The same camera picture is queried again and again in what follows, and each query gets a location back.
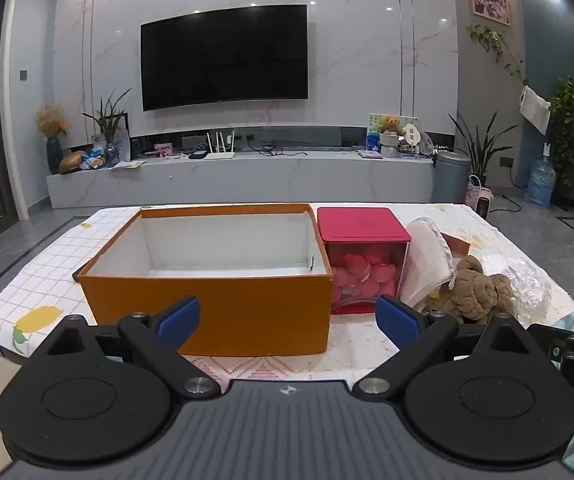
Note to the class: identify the hanging vine plant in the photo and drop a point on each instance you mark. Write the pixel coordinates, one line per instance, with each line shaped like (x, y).
(492, 40)

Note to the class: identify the brown foam sponge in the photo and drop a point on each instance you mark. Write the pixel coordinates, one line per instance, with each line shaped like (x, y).
(459, 247)

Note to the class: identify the green teddy bear poster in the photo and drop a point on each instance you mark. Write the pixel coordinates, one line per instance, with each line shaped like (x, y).
(409, 122)

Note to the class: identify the tan curly plush toy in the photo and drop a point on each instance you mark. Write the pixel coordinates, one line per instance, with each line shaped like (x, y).
(482, 292)

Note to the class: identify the white round fan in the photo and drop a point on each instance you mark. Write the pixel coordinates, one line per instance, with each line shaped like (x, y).
(413, 139)

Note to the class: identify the wall socket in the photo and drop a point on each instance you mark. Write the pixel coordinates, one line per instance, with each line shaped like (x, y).
(506, 162)

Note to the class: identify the blue water jug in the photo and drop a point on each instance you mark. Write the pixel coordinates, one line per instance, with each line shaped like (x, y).
(541, 185)

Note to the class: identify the green leafy plant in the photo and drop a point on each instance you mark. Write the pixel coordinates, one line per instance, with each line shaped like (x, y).
(108, 120)

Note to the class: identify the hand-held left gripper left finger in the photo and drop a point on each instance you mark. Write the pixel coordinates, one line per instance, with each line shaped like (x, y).
(179, 317)

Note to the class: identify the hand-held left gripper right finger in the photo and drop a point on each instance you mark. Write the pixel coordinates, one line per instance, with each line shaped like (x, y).
(397, 317)

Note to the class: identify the red lidded clear box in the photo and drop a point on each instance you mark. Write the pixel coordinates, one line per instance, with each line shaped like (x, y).
(362, 225)

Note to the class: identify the black set-top box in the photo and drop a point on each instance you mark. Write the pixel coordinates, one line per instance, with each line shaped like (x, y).
(198, 154)

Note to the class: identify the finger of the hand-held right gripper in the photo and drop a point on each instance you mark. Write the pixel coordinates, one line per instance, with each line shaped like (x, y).
(549, 338)

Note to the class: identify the pink card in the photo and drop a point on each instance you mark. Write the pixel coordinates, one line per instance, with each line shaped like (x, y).
(164, 150)

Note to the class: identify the black flat television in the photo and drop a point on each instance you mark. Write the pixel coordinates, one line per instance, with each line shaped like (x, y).
(224, 57)

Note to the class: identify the pink round pads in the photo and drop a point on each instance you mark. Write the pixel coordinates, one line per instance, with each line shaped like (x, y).
(367, 275)

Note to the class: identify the pink heater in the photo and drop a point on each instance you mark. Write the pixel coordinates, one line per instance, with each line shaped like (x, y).
(482, 200)

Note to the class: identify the white router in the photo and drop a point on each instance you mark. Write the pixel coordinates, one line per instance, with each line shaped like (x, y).
(219, 155)

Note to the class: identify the blue orange snack bags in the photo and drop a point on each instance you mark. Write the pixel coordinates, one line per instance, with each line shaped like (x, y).
(93, 159)

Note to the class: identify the orange cardboard box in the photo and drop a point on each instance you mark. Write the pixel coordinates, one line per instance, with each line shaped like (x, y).
(217, 310)

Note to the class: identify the clear plastic bubble wrap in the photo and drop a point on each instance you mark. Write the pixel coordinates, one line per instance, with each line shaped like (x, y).
(527, 280)

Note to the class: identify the long-leaved floor plant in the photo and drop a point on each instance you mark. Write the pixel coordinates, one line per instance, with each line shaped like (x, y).
(479, 152)

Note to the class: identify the dried yellow flowers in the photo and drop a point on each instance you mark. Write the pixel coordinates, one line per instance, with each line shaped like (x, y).
(52, 120)

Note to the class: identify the golden gourd ornament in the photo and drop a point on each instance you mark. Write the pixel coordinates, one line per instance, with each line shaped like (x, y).
(72, 162)

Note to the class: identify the small teddy bear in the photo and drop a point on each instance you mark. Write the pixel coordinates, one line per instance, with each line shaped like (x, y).
(391, 124)

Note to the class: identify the loose papers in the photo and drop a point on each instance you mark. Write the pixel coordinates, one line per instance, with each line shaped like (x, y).
(129, 164)

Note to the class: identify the white lace tablecloth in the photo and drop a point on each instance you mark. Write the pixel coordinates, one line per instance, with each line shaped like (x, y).
(357, 340)

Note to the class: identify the framed wall picture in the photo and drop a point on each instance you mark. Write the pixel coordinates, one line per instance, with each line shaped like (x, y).
(490, 5)

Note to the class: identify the bushy potted plant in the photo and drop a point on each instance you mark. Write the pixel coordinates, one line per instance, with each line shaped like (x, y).
(569, 120)

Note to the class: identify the checkered lemon print cloth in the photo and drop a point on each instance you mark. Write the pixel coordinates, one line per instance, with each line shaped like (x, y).
(32, 270)

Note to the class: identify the white hanging cloth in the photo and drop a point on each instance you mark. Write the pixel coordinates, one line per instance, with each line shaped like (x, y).
(534, 109)

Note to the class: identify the grey marble television console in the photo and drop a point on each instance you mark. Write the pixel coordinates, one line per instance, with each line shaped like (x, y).
(242, 180)

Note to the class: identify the small blue box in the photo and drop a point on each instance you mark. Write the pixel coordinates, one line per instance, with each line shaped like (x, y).
(372, 143)

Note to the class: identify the grey trash can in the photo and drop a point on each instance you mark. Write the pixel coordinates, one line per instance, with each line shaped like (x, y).
(451, 180)

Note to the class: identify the dark vase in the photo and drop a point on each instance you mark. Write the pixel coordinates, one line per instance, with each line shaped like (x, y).
(54, 156)

